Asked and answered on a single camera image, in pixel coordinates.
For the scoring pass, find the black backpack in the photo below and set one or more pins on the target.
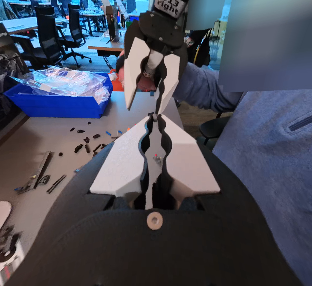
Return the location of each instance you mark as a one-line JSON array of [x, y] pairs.
[[201, 49]]

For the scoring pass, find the dark grey ribbed lego piece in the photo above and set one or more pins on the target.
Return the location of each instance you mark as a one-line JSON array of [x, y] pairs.
[[56, 184]]

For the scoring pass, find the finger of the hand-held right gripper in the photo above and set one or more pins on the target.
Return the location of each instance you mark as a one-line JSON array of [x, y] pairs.
[[132, 71], [173, 71]]

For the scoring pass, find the clear plastic bags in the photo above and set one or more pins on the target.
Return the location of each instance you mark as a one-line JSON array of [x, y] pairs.
[[63, 81]]

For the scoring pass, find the dark grey curved lego half-beam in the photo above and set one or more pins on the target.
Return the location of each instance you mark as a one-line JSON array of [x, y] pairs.
[[44, 180]]

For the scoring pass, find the blue plastic bin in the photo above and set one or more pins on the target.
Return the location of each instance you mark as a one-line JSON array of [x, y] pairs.
[[61, 108]]

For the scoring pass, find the person's blue clothed torso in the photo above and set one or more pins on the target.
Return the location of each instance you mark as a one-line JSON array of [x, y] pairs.
[[268, 181]]

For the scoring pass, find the black office chair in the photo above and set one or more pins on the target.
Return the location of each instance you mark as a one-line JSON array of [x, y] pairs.
[[73, 30], [48, 37]]

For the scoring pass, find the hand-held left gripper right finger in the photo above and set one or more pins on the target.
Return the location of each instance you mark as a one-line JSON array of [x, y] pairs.
[[192, 169]]

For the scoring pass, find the wooden office desk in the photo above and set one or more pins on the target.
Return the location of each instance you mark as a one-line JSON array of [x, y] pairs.
[[107, 44]]

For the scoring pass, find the grey lego connector blue pin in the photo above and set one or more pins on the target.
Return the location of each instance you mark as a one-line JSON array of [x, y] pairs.
[[19, 189]]

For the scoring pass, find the dark grey wedge red pin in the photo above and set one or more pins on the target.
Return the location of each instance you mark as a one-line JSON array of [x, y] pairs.
[[158, 159]]

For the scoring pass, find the dark grey lego pin joiner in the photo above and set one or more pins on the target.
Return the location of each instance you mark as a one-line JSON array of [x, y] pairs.
[[154, 117]]

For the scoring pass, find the person's right forearm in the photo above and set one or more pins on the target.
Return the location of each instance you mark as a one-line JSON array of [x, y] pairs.
[[202, 83]]

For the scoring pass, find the Lego Technic box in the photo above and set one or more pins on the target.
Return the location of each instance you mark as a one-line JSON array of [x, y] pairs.
[[9, 83]]

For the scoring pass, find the tall black carton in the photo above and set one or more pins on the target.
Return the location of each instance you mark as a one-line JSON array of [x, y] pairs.
[[112, 22]]

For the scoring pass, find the sticker sheet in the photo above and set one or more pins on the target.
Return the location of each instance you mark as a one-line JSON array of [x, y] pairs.
[[12, 266]]

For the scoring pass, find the pile of small lego pins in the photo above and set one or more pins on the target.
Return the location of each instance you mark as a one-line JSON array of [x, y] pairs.
[[119, 132]]

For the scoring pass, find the person's right hand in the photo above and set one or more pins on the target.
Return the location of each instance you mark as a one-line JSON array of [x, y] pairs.
[[146, 83]]

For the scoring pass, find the white desk stand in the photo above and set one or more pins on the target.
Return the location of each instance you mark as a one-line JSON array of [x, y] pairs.
[[4, 212]]

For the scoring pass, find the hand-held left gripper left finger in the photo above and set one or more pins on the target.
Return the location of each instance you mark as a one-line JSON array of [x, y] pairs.
[[117, 169]]

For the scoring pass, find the long dark grey lego beam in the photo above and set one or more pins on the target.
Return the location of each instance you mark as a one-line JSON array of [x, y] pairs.
[[42, 166]]

